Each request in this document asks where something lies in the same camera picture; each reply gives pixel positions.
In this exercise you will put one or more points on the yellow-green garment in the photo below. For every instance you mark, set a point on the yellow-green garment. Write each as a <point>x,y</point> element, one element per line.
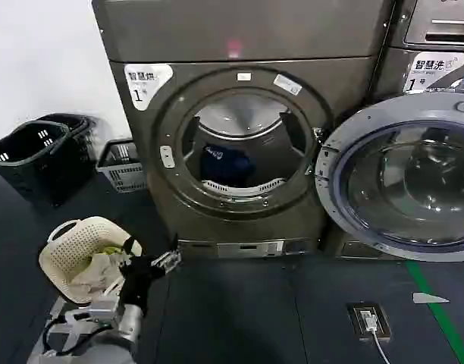
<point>111,250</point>

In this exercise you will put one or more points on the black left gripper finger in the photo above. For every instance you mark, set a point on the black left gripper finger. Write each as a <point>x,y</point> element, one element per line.
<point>131,247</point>
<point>167,261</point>

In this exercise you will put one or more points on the silver floor tape piece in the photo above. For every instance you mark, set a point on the silver floor tape piece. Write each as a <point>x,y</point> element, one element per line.
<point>429,298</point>

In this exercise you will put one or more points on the grey dryer with open drum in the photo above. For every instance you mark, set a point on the grey dryer with open drum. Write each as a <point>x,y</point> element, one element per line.
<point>239,113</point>

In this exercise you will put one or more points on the cream perforated laundry basket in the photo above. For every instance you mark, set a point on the cream perforated laundry basket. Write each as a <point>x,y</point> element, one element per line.
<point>74,246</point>

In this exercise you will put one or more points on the round glass dryer door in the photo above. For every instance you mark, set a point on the round glass dryer door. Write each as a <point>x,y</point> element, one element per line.
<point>399,178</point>

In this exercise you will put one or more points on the white plug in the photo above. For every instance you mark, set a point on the white plug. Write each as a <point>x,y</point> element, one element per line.
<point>369,319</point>

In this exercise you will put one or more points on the large black plastic basket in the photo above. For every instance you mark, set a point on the large black plastic basket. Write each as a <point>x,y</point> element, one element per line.
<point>35,163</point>

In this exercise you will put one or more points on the grey floor tape cross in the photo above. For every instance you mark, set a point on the grey floor tape cross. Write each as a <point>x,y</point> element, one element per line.
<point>57,309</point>

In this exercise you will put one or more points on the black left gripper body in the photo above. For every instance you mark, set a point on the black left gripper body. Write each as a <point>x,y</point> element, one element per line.
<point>138,280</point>

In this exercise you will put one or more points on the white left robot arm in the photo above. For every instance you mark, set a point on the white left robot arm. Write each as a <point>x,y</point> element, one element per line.
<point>118,341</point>

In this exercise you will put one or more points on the grey washing machine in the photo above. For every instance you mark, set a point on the grey washing machine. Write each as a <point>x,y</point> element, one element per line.
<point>433,45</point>

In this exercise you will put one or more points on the green floor tape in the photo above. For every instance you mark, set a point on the green floor tape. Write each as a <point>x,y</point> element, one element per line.
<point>436,311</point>

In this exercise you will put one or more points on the metal floor socket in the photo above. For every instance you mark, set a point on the metal floor socket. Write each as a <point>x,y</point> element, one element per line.
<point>383,318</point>

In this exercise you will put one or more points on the grey slatted plastic basket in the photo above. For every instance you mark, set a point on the grey slatted plastic basket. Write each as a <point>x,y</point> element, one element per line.
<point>124,168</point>

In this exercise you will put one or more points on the beige cloth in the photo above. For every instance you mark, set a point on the beige cloth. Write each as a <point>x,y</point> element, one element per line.
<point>97,271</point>

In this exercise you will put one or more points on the dark blue garment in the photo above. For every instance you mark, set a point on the dark blue garment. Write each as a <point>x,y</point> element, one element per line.
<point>226,163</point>

